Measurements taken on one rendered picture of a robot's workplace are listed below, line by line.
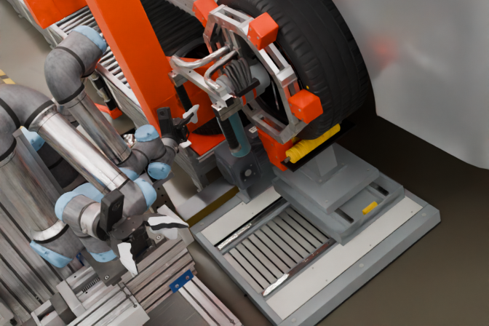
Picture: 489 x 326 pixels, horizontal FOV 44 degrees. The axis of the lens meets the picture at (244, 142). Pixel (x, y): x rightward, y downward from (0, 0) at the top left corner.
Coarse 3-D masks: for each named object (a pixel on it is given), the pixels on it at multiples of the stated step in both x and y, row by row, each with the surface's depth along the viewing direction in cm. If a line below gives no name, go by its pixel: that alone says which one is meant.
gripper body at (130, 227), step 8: (128, 216) 133; (136, 216) 132; (96, 224) 134; (120, 224) 131; (128, 224) 130; (136, 224) 130; (144, 224) 132; (96, 232) 134; (104, 232) 136; (112, 232) 129; (120, 232) 129; (128, 232) 128; (136, 232) 129; (144, 232) 131; (104, 240) 136; (128, 240) 128; (136, 240) 130; (144, 240) 132; (152, 240) 134; (136, 248) 131; (144, 248) 132; (136, 256) 131
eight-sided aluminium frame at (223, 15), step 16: (208, 16) 225; (224, 16) 216; (240, 16) 213; (208, 32) 236; (240, 32) 208; (208, 48) 247; (256, 48) 205; (272, 48) 206; (272, 64) 205; (288, 64) 206; (288, 80) 206; (288, 96) 208; (256, 112) 253; (288, 112) 214; (272, 128) 242; (288, 128) 223
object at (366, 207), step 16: (384, 176) 268; (288, 192) 281; (368, 192) 266; (384, 192) 259; (400, 192) 261; (304, 208) 269; (352, 208) 262; (368, 208) 255; (384, 208) 260; (320, 224) 263; (336, 224) 258; (352, 224) 253; (368, 224) 258; (336, 240) 258
